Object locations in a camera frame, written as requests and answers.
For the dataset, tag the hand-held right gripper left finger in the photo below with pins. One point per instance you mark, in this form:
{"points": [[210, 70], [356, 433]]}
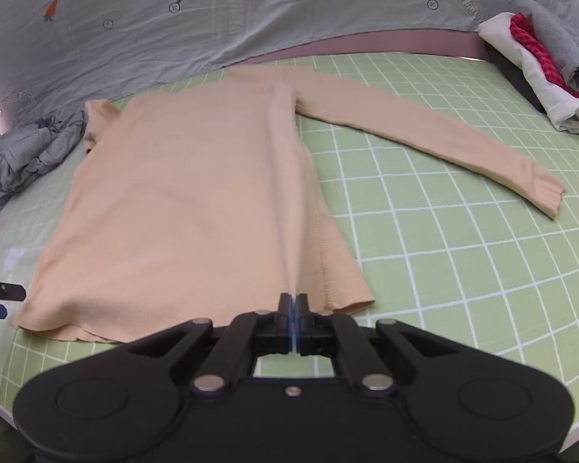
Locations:
{"points": [[285, 320]]}

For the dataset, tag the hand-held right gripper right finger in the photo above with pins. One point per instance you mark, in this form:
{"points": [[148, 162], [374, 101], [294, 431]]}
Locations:
{"points": [[303, 320]]}

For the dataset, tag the beige long-sleeve top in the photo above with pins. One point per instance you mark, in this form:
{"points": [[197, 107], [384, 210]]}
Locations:
{"points": [[183, 202]]}

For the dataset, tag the folded clothes stack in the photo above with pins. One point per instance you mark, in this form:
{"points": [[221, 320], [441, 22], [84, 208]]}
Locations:
{"points": [[540, 77]]}

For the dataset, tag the crumpled grey-blue garment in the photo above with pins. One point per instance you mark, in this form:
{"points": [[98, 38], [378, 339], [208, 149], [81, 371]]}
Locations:
{"points": [[24, 154]]}

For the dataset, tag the green grid cutting mat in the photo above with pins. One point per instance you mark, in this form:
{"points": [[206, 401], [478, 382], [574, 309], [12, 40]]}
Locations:
{"points": [[439, 231]]}

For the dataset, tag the black folded garment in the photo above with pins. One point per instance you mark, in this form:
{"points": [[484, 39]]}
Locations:
{"points": [[516, 79]]}

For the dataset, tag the grey carrot-print blanket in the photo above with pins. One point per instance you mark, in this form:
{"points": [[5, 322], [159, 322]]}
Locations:
{"points": [[222, 5]]}

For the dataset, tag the red knitted garment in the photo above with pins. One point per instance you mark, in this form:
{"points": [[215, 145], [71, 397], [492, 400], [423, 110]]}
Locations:
{"points": [[540, 55]]}

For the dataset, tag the grey folded garment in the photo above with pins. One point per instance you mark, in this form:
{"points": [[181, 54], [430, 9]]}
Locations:
{"points": [[557, 38]]}

